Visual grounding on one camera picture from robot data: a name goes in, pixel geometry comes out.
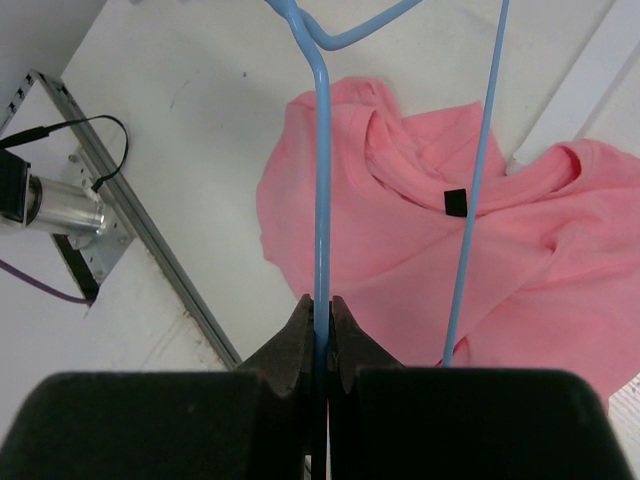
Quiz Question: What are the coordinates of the light blue wire hanger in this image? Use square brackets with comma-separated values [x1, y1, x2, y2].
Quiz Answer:
[262, 0, 512, 371]

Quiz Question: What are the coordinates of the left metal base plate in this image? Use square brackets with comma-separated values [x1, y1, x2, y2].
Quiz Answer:
[34, 69, 136, 286]

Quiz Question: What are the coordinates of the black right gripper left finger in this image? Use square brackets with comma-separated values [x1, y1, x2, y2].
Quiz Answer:
[1, 296, 313, 479]

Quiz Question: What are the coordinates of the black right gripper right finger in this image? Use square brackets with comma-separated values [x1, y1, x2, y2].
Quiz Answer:
[329, 297, 632, 479]

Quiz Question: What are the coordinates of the pink t shirt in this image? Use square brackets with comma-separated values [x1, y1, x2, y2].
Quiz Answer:
[254, 75, 640, 411]

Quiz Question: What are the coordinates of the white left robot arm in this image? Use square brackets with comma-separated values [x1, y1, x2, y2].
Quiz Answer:
[1, 150, 114, 239]

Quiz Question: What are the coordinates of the white clothes rack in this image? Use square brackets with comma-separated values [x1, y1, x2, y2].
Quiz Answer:
[507, 44, 638, 175]

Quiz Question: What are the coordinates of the black left base cable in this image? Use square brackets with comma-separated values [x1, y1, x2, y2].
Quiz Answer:
[0, 114, 131, 194]

